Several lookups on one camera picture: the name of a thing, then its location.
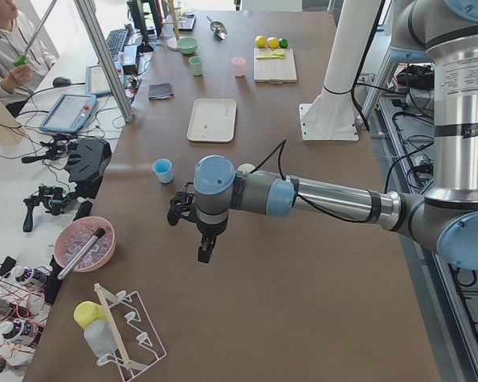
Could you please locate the pink bowl with ice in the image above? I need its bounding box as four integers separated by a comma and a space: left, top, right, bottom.
53, 216, 117, 274

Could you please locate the pink cup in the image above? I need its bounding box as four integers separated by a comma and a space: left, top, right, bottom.
231, 57, 246, 77

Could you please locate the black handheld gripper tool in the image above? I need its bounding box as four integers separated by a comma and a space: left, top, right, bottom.
22, 184, 76, 232

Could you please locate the wooden cutting board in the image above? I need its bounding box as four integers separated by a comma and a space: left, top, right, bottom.
253, 48, 297, 84

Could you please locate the yellow bottle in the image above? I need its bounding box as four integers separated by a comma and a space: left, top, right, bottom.
73, 301, 106, 329

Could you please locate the metal tube in bowl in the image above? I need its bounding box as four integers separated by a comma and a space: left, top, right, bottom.
57, 228, 106, 280

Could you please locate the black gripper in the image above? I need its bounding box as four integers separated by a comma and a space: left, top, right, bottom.
196, 212, 227, 263

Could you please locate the green cup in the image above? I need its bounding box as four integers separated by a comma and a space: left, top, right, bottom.
189, 56, 203, 76

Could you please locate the yellow plastic knife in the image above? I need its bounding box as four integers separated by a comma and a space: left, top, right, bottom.
255, 55, 285, 60

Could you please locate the blue teach pendant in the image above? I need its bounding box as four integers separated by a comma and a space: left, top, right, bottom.
39, 94, 96, 134

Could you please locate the cream white cup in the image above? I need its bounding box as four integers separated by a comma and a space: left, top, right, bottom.
237, 163, 255, 173

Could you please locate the wooden cup stand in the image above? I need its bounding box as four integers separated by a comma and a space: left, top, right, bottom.
162, 0, 180, 51

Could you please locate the white wire rack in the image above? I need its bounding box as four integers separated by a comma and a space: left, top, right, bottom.
95, 284, 167, 381

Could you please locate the grey folded cloth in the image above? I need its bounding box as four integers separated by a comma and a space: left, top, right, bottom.
148, 83, 174, 100

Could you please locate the green bowl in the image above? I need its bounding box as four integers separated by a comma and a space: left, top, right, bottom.
177, 37, 199, 55

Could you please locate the aluminium frame post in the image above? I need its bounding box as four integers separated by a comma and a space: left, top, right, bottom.
74, 0, 134, 123

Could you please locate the blue cup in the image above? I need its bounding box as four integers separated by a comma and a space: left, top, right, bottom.
152, 158, 174, 184

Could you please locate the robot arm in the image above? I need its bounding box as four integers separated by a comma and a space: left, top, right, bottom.
190, 1, 478, 270

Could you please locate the green lime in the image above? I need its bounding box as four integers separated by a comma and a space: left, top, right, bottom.
279, 38, 289, 49

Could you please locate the black keyboard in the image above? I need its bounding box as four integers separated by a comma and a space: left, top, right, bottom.
105, 29, 129, 57

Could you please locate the cream rabbit tray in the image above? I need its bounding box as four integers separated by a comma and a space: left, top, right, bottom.
186, 99, 237, 143

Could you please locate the seated person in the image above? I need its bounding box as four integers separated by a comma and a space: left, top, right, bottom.
0, 1, 57, 116

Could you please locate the black monitor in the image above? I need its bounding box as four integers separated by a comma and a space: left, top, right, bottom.
126, 0, 163, 53

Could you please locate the yellow lemon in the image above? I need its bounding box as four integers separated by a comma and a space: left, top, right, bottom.
266, 37, 280, 49
255, 35, 266, 49

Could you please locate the metal scoop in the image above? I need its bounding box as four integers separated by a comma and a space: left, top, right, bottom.
206, 15, 228, 40

